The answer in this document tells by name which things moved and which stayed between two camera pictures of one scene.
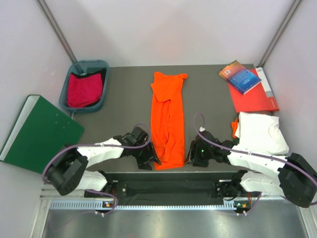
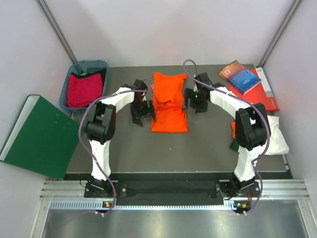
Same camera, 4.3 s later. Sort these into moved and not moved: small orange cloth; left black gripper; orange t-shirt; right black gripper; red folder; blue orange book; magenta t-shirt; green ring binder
Moved: left black gripper; orange t-shirt; right black gripper
Not moved: magenta t-shirt; blue orange book; green ring binder; small orange cloth; red folder
